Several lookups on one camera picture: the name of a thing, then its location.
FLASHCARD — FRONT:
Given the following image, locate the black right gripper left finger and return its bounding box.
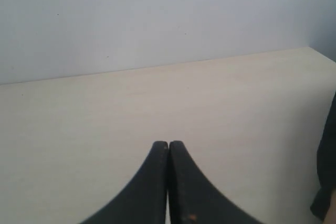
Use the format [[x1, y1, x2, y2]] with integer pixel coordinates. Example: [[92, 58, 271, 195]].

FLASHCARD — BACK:
[[83, 141, 168, 224]]

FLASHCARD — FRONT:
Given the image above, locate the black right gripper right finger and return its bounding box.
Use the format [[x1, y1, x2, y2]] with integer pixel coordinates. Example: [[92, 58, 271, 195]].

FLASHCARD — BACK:
[[169, 141, 258, 224]]

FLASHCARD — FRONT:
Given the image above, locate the black sleeved forearm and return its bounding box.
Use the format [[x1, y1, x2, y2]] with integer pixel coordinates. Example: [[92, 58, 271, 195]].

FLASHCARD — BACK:
[[310, 99, 335, 221]]

